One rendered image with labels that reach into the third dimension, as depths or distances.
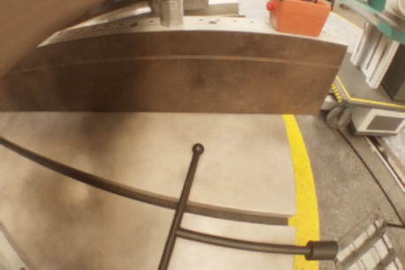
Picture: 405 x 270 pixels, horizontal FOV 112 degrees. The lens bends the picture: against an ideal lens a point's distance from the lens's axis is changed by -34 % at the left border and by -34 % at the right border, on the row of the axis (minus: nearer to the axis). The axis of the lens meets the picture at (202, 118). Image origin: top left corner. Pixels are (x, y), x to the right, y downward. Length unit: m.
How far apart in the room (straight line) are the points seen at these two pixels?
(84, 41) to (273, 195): 0.85
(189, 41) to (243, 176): 0.48
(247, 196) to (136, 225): 0.36
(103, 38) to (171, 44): 0.24
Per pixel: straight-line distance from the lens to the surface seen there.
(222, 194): 0.69
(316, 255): 0.68
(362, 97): 1.35
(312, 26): 0.76
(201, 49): 0.70
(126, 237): 0.68
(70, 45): 0.85
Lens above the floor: 0.94
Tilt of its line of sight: 47 degrees down
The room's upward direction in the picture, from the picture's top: straight up
